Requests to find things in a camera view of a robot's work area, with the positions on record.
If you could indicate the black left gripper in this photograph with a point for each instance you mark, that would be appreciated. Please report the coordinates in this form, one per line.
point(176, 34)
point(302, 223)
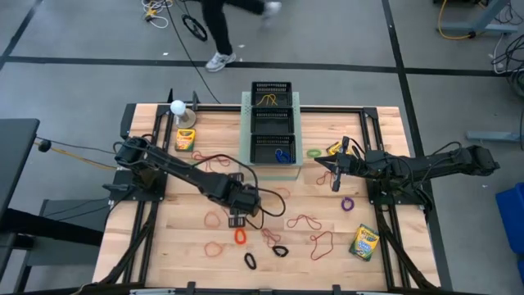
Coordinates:
point(233, 196)

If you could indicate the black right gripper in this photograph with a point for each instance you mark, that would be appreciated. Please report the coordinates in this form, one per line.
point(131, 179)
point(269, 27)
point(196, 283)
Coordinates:
point(336, 184)

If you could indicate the yellow green crayon box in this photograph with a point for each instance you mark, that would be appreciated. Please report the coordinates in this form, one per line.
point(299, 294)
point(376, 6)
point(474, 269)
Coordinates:
point(364, 241)
point(333, 148)
point(185, 140)

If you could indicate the orange rubber band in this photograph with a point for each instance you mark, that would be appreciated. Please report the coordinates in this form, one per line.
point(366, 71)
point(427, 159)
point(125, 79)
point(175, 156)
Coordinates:
point(205, 249)
point(204, 220)
point(288, 192)

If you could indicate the yellow rubber band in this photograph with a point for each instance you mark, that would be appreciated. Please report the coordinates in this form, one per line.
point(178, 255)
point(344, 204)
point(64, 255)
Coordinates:
point(266, 96)

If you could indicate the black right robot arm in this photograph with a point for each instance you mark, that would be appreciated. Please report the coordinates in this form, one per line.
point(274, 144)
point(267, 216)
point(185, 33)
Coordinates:
point(442, 164)

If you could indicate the black plastic mesh basket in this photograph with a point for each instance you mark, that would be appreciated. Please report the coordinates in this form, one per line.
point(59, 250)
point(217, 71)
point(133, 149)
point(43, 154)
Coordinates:
point(271, 88)
point(272, 125)
point(264, 153)

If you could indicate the wooden lamp with white bulb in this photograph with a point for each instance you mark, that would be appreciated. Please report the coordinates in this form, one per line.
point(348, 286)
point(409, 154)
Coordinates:
point(178, 107)

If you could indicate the black round hoop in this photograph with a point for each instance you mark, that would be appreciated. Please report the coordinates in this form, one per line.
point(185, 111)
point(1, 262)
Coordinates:
point(204, 37)

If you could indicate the grey metal bar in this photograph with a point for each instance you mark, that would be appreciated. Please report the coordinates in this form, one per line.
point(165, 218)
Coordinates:
point(491, 136)

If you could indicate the person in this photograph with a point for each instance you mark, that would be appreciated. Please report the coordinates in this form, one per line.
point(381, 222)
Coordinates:
point(215, 24)

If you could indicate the blue plastic bin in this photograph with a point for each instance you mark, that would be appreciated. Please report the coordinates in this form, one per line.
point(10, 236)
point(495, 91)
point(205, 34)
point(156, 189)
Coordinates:
point(511, 217)

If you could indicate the grey metal stand base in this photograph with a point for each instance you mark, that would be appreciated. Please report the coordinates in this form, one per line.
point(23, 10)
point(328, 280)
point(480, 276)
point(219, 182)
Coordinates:
point(483, 27)

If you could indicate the black side table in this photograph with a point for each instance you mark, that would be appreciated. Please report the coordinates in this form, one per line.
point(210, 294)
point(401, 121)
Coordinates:
point(16, 155)

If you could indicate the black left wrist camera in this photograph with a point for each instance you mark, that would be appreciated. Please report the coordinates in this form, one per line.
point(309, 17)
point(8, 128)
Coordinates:
point(251, 201)

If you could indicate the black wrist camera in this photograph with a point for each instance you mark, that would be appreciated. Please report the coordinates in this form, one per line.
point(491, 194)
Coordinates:
point(357, 163)
point(251, 201)

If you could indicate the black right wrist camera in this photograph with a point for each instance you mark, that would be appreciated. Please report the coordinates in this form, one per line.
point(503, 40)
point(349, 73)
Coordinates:
point(357, 163)

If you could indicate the black aluminium table frame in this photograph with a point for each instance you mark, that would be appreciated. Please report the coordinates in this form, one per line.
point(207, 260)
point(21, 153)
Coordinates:
point(331, 109)

